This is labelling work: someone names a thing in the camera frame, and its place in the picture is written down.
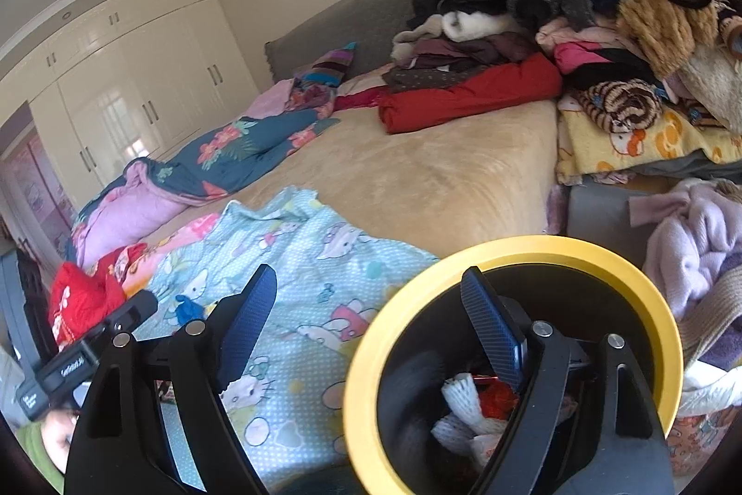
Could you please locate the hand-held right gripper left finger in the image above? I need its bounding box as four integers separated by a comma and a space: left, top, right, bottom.
63, 264, 278, 495

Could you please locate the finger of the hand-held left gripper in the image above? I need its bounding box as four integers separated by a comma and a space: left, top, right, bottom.
17, 291, 159, 422

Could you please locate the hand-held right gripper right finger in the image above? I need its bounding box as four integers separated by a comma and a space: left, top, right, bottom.
460, 266, 676, 495

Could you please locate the yellow rimmed black trash bin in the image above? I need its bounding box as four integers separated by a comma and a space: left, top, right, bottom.
343, 235, 685, 495

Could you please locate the person's left forearm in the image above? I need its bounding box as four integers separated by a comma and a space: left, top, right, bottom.
16, 422, 66, 494

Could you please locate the person's left hand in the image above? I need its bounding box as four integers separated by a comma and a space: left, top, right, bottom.
42, 407, 82, 473

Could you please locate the red printed bag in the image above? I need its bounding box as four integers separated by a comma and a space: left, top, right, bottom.
48, 262, 127, 352

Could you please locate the light blue printed blanket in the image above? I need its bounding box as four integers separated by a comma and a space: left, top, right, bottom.
139, 186, 441, 495

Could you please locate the pink printed cloth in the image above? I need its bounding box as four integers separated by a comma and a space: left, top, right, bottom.
87, 213, 222, 290

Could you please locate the pink cabinet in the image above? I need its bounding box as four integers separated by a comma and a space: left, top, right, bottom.
0, 124, 77, 253

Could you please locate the beige bed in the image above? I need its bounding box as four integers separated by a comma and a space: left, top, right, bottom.
133, 97, 561, 264

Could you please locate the blue floral quilt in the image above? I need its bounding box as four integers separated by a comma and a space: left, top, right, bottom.
70, 77, 343, 270

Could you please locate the lilac fleece garment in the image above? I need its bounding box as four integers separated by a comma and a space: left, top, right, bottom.
629, 178, 742, 323

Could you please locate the red garment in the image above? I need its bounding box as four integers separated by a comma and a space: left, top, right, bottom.
378, 53, 564, 135

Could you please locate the yellow printed blanket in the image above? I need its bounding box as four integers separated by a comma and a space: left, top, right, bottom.
555, 92, 742, 184

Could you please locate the white wardrobe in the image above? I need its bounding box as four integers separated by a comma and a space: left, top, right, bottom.
0, 0, 262, 220

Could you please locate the red lace cloth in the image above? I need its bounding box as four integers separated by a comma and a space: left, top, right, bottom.
335, 86, 390, 111

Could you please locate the striped purple cloth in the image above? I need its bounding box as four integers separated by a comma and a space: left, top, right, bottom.
295, 41, 358, 94

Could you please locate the grey headboard cushion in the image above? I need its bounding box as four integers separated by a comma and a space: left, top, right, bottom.
265, 0, 419, 85

